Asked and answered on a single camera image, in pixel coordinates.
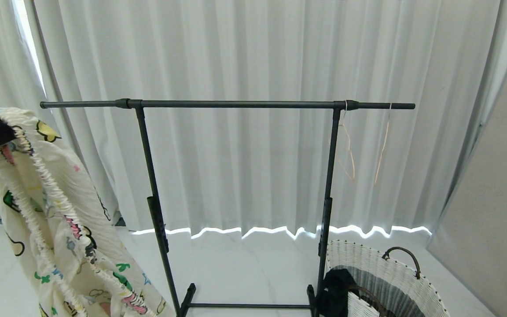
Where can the pink clothes hanger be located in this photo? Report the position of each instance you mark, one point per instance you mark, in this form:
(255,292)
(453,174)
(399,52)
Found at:
(383,149)
(349,149)

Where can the cream printed garment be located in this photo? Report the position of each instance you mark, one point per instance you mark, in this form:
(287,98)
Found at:
(68,185)

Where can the black clothes rack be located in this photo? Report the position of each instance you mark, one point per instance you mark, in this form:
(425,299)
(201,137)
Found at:
(236,104)

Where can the white laundry basket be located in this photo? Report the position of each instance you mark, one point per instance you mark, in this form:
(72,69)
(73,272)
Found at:
(394,281)

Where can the white curtain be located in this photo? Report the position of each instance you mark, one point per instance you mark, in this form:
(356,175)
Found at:
(258,53)

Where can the black garment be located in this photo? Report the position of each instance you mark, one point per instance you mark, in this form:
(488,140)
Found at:
(335,290)

